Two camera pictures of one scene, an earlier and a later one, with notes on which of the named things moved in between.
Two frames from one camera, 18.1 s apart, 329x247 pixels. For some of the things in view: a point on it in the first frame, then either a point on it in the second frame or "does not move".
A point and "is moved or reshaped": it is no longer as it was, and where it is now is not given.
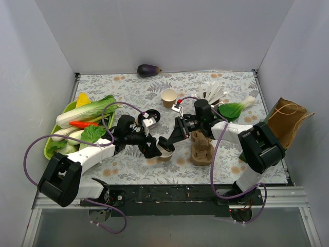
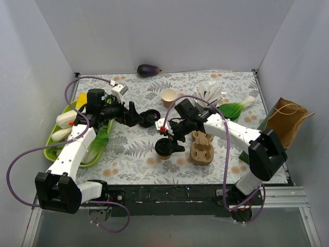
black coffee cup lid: x=165 y=144 is moved or reshaped
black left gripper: x=148 y=143 to x=127 y=115
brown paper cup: x=168 y=96 does not move
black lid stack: x=152 y=113 does not move
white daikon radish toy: x=65 y=131 does not move
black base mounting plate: x=163 y=200 does not move
